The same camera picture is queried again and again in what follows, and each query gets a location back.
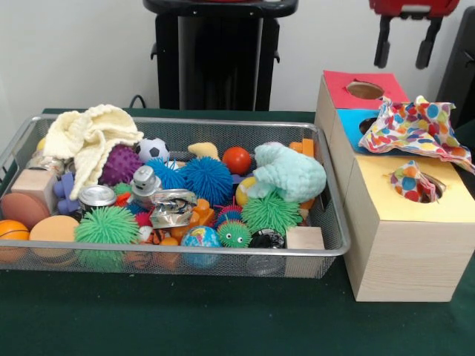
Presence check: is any globe print ball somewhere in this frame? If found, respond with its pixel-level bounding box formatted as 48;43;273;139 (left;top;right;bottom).
180;225;223;248

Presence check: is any green spiky ball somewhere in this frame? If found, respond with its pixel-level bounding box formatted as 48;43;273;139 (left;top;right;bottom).
73;205;141;245

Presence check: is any wooden box with three holes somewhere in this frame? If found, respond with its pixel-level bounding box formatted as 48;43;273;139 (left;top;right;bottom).
314;70;475;303

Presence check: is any dark green tablecloth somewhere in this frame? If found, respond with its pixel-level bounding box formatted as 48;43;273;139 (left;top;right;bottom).
0;107;475;356
454;120;475;175

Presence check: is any red orange ball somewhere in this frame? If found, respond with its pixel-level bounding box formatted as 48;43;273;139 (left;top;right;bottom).
222;146;252;176

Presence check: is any small soccer ball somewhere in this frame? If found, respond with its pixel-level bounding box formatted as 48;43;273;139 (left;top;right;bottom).
134;137;171;164

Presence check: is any purple knobbly ball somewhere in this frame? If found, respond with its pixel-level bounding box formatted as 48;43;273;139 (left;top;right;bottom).
98;143;144;187

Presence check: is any pale yellow knitted cloth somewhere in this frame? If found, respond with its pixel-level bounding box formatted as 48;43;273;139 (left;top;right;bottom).
42;103;145;201

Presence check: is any mint green knitted cloth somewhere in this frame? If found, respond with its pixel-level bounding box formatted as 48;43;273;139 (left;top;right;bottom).
246;142;328;204

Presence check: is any large polka dot cloth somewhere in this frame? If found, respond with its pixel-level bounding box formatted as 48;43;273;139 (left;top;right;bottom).
358;95;475;204

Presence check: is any rainbow spiky caterpillar toy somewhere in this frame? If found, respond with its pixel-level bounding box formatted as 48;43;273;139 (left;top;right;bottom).
214;205;252;248

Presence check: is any small wooden block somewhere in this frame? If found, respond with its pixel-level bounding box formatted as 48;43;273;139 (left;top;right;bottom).
285;226;326;250

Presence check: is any wire mesh bin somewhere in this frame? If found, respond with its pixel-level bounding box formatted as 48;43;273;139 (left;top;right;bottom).
0;113;352;277

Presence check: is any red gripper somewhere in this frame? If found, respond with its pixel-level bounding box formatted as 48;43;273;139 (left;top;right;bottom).
368;0;461;70

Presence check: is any blue spiky ball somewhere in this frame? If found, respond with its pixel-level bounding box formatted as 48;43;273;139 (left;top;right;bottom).
180;155;235;197

